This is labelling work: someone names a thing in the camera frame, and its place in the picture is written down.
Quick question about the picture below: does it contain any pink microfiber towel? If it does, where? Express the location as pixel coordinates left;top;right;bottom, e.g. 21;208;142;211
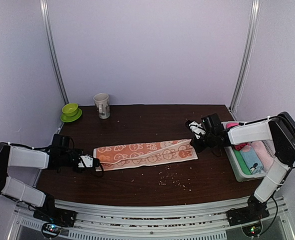
225;121;240;129

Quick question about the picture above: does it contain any orange patterned towel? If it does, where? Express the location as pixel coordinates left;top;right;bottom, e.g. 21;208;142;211
93;139;198;172

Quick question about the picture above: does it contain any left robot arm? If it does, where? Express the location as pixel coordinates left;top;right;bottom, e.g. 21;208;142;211
0;133;104;227

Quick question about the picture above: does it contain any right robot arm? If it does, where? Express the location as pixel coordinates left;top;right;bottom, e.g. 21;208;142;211
185;111;295;226

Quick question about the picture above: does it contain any blue cartoon rolled towel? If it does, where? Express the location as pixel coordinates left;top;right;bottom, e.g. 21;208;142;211
239;145;264;175

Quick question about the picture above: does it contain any white plastic basket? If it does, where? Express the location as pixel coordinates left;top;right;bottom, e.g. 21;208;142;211
219;120;285;182

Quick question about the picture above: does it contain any green rolled towel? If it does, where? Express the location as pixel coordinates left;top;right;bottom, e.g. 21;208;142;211
233;149;252;175

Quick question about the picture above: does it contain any green plastic plate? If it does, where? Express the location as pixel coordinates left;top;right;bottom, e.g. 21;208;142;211
60;108;83;123

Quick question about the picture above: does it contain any light pink rolled towel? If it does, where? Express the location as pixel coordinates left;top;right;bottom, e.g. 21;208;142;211
250;141;274;172

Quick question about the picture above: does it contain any green plastic bowl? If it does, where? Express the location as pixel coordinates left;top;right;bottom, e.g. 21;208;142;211
61;103;79;117

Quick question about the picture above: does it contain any beige ceramic mug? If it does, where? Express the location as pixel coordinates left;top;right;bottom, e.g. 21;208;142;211
93;93;111;120

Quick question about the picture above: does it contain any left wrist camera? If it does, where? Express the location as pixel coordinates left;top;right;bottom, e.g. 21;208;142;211
78;155;100;168

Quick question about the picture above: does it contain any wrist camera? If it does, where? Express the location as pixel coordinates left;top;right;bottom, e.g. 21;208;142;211
185;113;225;140
78;155;100;168

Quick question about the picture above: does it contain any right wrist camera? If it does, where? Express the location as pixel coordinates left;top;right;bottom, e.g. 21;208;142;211
185;113;225;140

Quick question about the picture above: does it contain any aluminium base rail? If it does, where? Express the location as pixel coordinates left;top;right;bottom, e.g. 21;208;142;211
5;197;295;240

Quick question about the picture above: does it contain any right aluminium frame post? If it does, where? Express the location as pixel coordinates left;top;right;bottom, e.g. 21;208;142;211
229;0;261;115

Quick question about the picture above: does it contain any aluminium frame post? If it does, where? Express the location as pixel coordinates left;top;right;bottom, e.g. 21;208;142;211
39;0;69;105
229;0;261;115

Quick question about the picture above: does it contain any left aluminium frame post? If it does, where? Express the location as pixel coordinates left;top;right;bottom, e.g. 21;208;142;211
39;0;69;105

